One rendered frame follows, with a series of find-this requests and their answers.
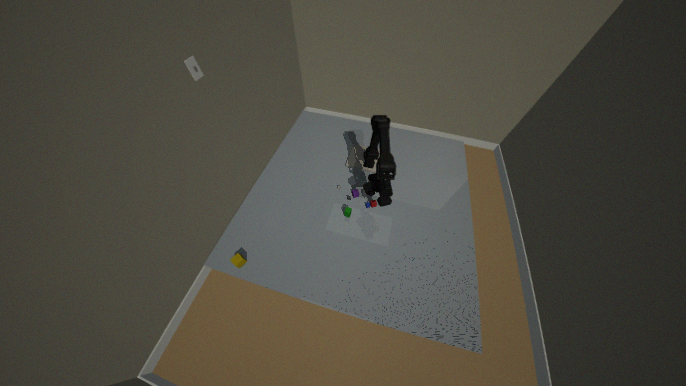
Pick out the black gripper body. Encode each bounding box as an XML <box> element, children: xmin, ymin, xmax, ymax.
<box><xmin>368</xmin><ymin>173</ymin><xmax>392</xmax><ymax>207</ymax></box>

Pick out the yellow block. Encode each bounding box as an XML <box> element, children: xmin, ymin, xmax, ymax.
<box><xmin>230</xmin><ymin>253</ymin><xmax>247</xmax><ymax>268</ymax></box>

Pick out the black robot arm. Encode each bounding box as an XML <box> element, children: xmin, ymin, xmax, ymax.
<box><xmin>363</xmin><ymin>115</ymin><xmax>396</xmax><ymax>198</ymax></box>

